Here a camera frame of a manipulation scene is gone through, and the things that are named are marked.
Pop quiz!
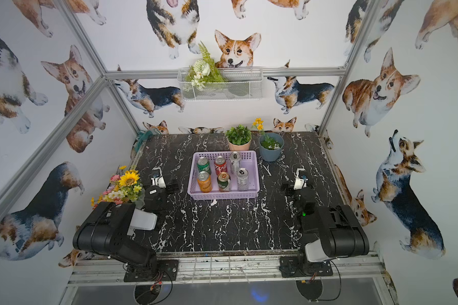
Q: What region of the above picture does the orange soda can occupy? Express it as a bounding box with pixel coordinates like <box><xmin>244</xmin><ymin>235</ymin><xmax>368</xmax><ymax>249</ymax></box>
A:
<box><xmin>197</xmin><ymin>171</ymin><xmax>212</xmax><ymax>193</ymax></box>

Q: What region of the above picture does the green soda can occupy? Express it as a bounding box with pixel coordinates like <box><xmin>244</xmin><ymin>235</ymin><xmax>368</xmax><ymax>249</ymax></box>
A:
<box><xmin>197</xmin><ymin>157</ymin><xmax>211</xmax><ymax>175</ymax></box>

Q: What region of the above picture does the silver grey can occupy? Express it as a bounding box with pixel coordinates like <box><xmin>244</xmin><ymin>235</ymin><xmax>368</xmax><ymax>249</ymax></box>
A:
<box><xmin>237</xmin><ymin>168</ymin><xmax>249</xmax><ymax>191</ymax></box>

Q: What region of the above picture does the green and red can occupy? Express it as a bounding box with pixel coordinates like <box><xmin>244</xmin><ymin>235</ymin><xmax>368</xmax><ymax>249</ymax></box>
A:
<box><xmin>217</xmin><ymin>172</ymin><xmax>231</xmax><ymax>192</ymax></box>

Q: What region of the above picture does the red cola can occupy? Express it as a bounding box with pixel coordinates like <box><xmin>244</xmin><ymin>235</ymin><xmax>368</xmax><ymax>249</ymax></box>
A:
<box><xmin>214</xmin><ymin>155</ymin><xmax>228</xmax><ymax>176</ymax></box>

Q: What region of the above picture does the white Monster can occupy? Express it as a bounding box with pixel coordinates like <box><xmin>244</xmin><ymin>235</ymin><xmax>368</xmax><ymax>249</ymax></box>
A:
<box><xmin>230</xmin><ymin>151</ymin><xmax>241</xmax><ymax>174</ymax></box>

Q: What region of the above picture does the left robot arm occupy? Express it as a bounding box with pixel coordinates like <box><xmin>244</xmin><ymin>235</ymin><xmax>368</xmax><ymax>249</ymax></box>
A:
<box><xmin>73</xmin><ymin>202</ymin><xmax>159</xmax><ymax>273</ymax></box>

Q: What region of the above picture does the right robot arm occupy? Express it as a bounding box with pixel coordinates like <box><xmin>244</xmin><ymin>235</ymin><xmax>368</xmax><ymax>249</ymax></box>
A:
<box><xmin>281</xmin><ymin>184</ymin><xmax>370</xmax><ymax>263</ymax></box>

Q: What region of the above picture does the purple plastic basket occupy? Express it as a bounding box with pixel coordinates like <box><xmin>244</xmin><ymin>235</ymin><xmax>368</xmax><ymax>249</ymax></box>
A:
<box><xmin>187</xmin><ymin>151</ymin><xmax>260</xmax><ymax>200</ymax></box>

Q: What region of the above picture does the sunflower bouquet with white fence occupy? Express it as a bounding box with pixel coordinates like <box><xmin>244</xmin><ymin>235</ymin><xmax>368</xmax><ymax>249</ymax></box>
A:
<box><xmin>91</xmin><ymin>166</ymin><xmax>145</xmax><ymax>209</ymax></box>

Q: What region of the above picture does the yellow flower in blue pot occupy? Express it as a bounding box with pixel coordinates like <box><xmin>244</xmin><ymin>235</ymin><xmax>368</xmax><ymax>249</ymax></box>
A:
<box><xmin>252</xmin><ymin>118</ymin><xmax>284</xmax><ymax>162</ymax></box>

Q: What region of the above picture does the teal clamp at table corner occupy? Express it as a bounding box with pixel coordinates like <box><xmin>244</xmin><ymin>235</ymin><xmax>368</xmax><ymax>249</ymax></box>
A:
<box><xmin>132</xmin><ymin>130</ymin><xmax>158</xmax><ymax>154</ymax></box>

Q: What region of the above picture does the green plant in pink pot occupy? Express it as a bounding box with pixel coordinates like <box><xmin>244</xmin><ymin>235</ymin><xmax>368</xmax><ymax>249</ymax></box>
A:
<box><xmin>225</xmin><ymin>125</ymin><xmax>252</xmax><ymax>151</ymax></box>

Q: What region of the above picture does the white flower fern bouquet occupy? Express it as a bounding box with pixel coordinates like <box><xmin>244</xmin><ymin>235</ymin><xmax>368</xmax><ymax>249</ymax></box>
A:
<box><xmin>184</xmin><ymin>42</ymin><xmax>226</xmax><ymax>91</ymax></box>

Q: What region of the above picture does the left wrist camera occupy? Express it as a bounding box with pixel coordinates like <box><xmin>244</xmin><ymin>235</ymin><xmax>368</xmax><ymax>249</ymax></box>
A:
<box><xmin>151</xmin><ymin>167</ymin><xmax>166</xmax><ymax>189</ymax></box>

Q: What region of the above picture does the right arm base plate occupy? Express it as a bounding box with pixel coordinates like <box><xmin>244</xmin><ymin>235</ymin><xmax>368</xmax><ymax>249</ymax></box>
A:
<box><xmin>279</xmin><ymin>256</ymin><xmax>333</xmax><ymax>278</ymax></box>

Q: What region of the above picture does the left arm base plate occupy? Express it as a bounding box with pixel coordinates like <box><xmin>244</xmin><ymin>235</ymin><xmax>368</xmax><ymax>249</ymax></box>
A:
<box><xmin>123</xmin><ymin>259</ymin><xmax>179</xmax><ymax>283</ymax></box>

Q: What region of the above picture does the aluminium mounting rail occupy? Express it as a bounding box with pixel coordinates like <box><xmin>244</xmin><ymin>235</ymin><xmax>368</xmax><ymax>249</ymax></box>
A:
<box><xmin>67</xmin><ymin>253</ymin><xmax>384</xmax><ymax>287</ymax></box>

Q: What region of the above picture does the white wire wall basket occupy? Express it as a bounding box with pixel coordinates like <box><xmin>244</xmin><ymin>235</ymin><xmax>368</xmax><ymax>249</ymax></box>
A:
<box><xmin>177</xmin><ymin>68</ymin><xmax>263</xmax><ymax>101</ymax></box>

